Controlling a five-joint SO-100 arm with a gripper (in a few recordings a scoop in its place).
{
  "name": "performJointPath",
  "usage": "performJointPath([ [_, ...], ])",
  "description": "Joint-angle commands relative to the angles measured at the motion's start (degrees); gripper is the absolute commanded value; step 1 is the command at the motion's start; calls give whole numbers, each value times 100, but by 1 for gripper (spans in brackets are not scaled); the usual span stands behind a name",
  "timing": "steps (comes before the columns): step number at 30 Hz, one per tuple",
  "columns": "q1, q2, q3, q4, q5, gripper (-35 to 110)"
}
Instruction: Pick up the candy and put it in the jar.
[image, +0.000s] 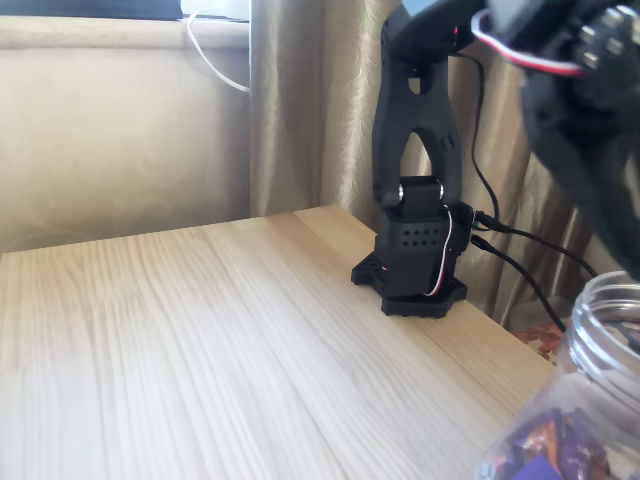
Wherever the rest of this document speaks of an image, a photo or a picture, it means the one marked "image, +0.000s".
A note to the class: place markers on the orange patterned rug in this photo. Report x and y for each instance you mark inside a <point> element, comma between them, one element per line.
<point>542,342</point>

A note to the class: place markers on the clear plastic jar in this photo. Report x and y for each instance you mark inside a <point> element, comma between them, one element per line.
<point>590,325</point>

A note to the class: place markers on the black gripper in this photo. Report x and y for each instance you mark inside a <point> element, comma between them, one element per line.
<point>582,117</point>

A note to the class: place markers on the purple orange wrapped candy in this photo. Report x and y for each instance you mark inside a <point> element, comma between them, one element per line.
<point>550,430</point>
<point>535,467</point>

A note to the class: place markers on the black flat object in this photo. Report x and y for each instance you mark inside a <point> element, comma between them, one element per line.
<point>100,6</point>

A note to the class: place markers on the black 3D-printed robot arm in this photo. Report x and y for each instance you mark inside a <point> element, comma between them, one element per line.
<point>430,120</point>

